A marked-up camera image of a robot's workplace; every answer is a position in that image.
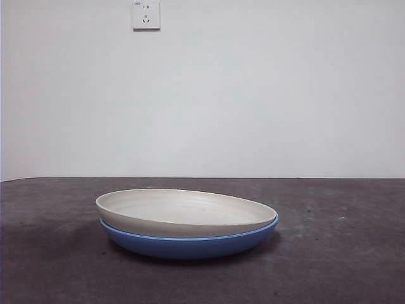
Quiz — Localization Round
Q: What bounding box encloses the blue round plate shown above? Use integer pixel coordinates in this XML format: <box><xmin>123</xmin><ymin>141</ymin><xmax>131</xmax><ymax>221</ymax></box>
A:
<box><xmin>99</xmin><ymin>212</ymin><xmax>280</xmax><ymax>261</ymax></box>

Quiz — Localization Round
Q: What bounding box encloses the white wall socket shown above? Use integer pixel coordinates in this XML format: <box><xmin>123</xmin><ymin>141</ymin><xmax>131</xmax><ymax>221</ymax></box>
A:
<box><xmin>132</xmin><ymin>1</ymin><xmax>161</xmax><ymax>32</ymax></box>

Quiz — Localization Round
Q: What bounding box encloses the white round plate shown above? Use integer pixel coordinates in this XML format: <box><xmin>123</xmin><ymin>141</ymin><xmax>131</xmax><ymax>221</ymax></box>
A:
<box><xmin>95</xmin><ymin>188</ymin><xmax>277</xmax><ymax>238</ymax></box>

